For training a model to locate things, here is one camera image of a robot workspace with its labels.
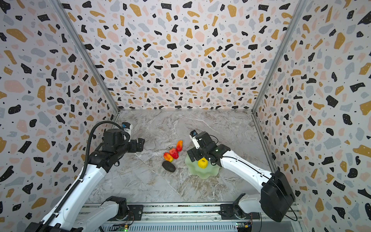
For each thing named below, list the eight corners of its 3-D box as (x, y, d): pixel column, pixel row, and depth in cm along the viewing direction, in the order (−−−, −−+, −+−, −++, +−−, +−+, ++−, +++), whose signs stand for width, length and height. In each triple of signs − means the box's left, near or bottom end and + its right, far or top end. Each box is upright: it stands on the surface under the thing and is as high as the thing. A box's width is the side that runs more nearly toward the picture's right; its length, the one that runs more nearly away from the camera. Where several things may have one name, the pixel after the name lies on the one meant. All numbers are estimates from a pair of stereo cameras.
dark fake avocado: (162, 166, 92) (161, 163, 89) (166, 161, 95) (165, 158, 91) (172, 174, 89) (171, 171, 86) (176, 169, 92) (176, 166, 88)
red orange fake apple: (162, 158, 96) (162, 155, 93) (166, 154, 98) (166, 151, 95) (170, 164, 93) (170, 161, 90) (174, 160, 95) (174, 157, 92)
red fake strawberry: (174, 160, 95) (173, 157, 92) (169, 153, 99) (168, 150, 95) (179, 157, 97) (179, 154, 94) (174, 150, 100) (174, 146, 97)
